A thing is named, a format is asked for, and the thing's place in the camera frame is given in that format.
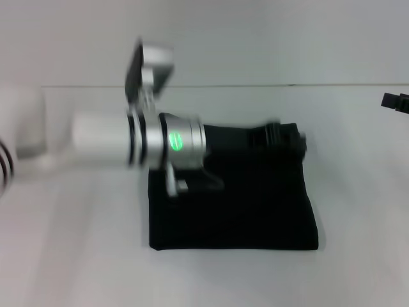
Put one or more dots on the black shirt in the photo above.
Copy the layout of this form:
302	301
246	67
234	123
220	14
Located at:
239	208

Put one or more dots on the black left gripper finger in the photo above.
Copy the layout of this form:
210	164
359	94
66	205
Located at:
278	136

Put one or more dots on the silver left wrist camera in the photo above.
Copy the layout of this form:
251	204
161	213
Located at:
150	76

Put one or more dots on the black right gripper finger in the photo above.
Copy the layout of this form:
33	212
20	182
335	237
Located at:
396	102

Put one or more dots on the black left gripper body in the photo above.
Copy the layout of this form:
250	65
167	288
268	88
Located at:
227	139

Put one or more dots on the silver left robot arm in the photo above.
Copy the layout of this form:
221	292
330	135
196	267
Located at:
128	137

